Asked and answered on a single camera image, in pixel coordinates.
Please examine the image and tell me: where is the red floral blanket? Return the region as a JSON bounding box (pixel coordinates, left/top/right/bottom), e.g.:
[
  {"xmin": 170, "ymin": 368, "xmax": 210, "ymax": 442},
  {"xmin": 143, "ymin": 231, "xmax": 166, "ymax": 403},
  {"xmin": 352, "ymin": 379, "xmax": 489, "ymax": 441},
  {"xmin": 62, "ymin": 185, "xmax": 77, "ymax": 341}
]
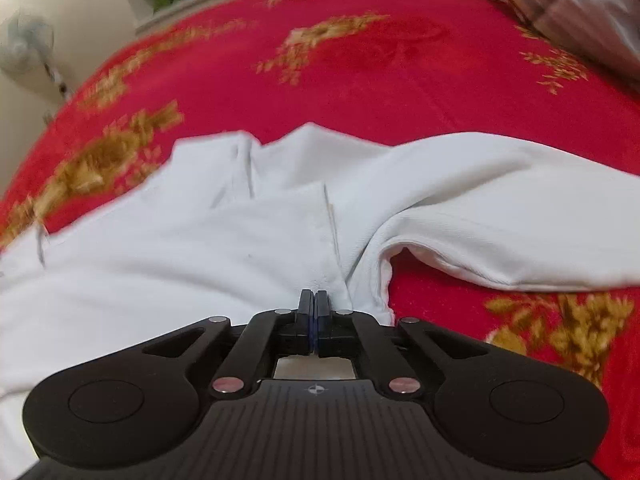
[{"xmin": 0, "ymin": 0, "xmax": 640, "ymax": 480}]

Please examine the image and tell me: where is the white standing fan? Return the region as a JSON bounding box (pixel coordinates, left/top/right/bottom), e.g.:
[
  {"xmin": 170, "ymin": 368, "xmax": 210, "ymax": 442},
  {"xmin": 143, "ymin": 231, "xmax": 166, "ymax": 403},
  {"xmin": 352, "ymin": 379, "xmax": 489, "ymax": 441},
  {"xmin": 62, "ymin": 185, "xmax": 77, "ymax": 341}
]
[{"xmin": 0, "ymin": 10, "xmax": 72, "ymax": 102}]

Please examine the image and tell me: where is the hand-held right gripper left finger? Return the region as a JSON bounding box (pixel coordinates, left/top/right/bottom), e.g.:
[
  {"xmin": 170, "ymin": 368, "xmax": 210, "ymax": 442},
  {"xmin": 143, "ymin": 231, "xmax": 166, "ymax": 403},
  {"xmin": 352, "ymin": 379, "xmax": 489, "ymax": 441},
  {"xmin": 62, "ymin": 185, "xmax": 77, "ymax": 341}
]
[{"xmin": 140, "ymin": 289, "xmax": 316, "ymax": 401}]

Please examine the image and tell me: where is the white garment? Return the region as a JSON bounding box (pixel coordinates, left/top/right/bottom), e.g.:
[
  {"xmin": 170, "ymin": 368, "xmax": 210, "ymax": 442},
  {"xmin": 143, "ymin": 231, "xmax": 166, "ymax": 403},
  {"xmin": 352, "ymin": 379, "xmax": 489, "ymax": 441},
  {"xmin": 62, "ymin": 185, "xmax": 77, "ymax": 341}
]
[{"xmin": 0, "ymin": 122, "xmax": 640, "ymax": 476}]

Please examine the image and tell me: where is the plaid quilt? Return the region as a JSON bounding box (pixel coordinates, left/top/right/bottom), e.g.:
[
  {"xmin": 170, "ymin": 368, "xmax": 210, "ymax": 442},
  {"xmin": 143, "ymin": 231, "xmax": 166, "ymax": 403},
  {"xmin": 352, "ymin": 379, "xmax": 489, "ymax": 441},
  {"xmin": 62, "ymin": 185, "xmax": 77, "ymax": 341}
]
[{"xmin": 445, "ymin": 0, "xmax": 640, "ymax": 80}]

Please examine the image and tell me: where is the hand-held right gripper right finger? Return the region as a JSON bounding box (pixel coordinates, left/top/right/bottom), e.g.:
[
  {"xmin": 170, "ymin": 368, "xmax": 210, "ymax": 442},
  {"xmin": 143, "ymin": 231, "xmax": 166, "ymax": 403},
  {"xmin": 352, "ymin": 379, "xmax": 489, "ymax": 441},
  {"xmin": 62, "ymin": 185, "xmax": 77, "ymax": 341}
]
[{"xmin": 316, "ymin": 290, "xmax": 493, "ymax": 401}]

